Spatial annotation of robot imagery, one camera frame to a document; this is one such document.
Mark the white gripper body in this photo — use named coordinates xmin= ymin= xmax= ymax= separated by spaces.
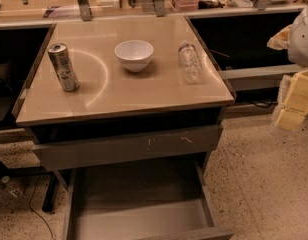
xmin=288 ymin=6 xmax=308 ymax=68

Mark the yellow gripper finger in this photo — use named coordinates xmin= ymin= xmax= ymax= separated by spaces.
xmin=274 ymin=68 xmax=308 ymax=131
xmin=267 ymin=25 xmax=291 ymax=50

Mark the silver redbull can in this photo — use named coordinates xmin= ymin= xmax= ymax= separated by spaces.
xmin=48 ymin=43 xmax=80 ymax=92

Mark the grey open middle drawer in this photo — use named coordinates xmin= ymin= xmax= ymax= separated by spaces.
xmin=62 ymin=157 xmax=234 ymax=240

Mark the grey top drawer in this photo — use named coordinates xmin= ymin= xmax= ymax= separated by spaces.
xmin=33 ymin=125 xmax=223 ymax=171

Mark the clear plastic bottle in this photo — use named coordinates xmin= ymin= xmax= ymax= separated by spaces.
xmin=178 ymin=41 xmax=203 ymax=84

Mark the white bowl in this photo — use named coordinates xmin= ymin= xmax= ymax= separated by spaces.
xmin=114 ymin=40 xmax=154 ymax=72

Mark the black table leg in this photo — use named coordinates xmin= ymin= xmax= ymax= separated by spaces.
xmin=42 ymin=174 xmax=58 ymax=213

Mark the small bottle on floor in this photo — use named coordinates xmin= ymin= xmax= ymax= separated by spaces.
xmin=1 ymin=176 xmax=25 ymax=199

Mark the grey metal bracket left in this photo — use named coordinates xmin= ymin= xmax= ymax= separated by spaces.
xmin=77 ymin=0 xmax=92 ymax=21

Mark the black floor cable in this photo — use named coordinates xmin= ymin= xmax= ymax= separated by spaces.
xmin=28 ymin=175 xmax=56 ymax=240

